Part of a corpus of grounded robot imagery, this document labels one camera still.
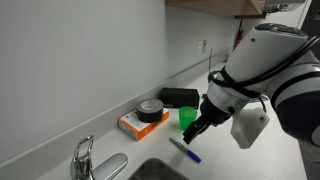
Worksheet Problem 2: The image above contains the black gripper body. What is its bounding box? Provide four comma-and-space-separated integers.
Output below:
198, 94, 234, 127

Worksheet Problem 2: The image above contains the blue capped marker pen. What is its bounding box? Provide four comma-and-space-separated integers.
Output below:
168, 136, 203, 165

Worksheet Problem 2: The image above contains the green plastic cup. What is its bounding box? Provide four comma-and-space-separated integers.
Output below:
178, 105, 199, 131

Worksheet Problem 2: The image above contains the black rectangular box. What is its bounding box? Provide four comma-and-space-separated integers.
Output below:
157, 87, 201, 110

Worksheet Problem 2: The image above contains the stainless steel sink basin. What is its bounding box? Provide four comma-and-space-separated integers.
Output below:
127, 157, 190, 180

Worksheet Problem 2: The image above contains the orange and white flat box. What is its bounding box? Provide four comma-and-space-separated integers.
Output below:
117, 107, 170, 142

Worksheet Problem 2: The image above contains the red fire extinguisher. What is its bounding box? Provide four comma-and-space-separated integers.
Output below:
233, 19, 244, 52

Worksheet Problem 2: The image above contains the chrome sink faucet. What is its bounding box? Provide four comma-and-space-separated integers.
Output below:
69, 134, 129, 180

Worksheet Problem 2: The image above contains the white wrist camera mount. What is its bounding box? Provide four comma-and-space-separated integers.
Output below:
229, 106, 271, 150

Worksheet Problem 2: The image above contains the black duct tape roll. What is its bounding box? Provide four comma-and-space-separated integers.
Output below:
135, 98, 165, 124

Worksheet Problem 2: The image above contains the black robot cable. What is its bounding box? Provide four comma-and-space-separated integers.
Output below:
207, 34, 320, 100

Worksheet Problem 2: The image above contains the white wall power outlet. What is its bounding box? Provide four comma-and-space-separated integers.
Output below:
197, 39, 204, 56

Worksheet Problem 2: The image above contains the wooden wall cabinet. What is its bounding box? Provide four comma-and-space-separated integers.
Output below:
165, 0, 268, 20

